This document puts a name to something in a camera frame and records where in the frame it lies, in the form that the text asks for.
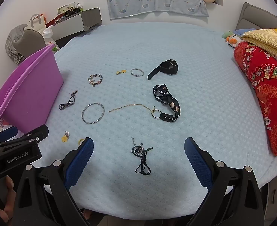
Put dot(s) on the white tote bag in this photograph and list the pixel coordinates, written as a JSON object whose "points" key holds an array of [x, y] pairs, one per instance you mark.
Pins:
{"points": [[38, 24]]}

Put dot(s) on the green plush toy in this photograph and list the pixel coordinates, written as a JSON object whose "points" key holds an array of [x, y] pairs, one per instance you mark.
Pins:
{"points": [[226, 34]]}

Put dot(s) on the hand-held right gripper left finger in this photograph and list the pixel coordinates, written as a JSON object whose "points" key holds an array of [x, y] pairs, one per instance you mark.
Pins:
{"points": [[79, 162]]}

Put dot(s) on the grey chair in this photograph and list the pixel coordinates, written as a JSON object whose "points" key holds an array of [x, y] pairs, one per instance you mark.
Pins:
{"points": [[32, 40]]}

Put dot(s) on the yellow bear flower earring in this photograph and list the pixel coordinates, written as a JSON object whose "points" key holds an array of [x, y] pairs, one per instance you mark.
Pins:
{"points": [[123, 71]]}

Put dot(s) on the grey cabinet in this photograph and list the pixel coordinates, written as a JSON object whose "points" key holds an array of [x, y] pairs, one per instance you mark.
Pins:
{"points": [[70, 26]]}

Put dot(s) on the red printed quilt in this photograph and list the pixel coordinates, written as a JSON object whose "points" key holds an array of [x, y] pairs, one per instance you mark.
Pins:
{"points": [[270, 94]]}

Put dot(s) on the blue pillow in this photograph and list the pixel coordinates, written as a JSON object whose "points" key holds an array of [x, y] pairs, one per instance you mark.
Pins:
{"points": [[242, 31]]}

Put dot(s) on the white duck plush toy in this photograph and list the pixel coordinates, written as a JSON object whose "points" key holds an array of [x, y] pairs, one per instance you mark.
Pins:
{"points": [[233, 40]]}

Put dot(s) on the green white box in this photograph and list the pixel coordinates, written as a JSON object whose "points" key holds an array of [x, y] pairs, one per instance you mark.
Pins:
{"points": [[63, 9]]}

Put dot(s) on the large silver bangle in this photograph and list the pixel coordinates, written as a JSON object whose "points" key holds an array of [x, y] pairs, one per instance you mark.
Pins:
{"points": [[82, 114]]}

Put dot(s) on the black wrist watch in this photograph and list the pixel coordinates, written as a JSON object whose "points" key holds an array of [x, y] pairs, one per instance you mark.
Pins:
{"points": [[167, 67]]}

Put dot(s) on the yellow striped blanket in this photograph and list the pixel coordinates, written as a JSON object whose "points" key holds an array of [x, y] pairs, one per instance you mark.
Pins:
{"points": [[265, 40]]}

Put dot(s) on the grey checked cloth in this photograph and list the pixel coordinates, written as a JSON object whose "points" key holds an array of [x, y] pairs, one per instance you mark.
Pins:
{"points": [[13, 37]]}

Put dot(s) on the light blue bed blanket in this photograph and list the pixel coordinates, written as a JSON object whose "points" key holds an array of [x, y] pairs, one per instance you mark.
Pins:
{"points": [[138, 44]]}

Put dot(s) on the white plastic bag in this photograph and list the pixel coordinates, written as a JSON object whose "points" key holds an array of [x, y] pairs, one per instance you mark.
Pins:
{"points": [[49, 34]]}

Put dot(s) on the grey padded headboard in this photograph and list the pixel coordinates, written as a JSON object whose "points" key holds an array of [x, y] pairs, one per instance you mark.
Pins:
{"points": [[254, 16]]}

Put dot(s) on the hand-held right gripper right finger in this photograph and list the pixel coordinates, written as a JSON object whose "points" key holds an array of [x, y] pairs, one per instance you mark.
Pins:
{"points": [[197, 164]]}

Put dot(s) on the grey bed base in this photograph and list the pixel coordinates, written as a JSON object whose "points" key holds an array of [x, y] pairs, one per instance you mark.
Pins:
{"points": [[276, 193]]}

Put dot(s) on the black toy car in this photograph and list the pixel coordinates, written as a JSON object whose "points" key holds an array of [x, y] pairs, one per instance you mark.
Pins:
{"points": [[72, 11]]}

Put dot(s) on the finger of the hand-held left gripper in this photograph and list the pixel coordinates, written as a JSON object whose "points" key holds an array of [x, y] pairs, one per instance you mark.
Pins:
{"points": [[7, 133], [34, 134]]}

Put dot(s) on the thin silver bangle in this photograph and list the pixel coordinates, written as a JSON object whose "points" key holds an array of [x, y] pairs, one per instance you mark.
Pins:
{"points": [[131, 71]]}

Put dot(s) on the purple cloth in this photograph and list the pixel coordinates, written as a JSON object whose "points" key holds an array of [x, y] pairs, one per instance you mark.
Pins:
{"points": [[30, 91]]}

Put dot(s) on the person's left hand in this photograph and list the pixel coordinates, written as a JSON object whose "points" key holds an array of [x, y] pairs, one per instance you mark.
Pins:
{"points": [[10, 193]]}

